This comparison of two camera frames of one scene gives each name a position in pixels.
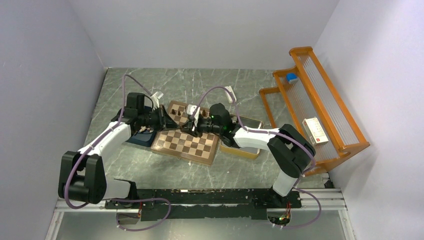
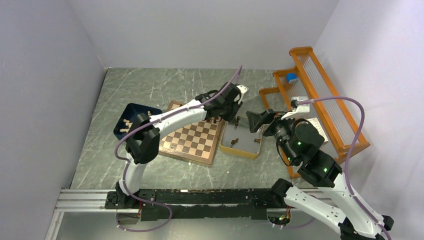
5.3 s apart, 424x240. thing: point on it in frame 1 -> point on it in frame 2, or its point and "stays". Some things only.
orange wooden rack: x=330 y=129 stays
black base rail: x=210 y=203 stays
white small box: x=314 y=131 stays
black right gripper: x=190 y=129 -> x=256 y=120
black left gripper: x=165 y=121 -> x=230 y=117
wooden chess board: x=176 y=142 stays
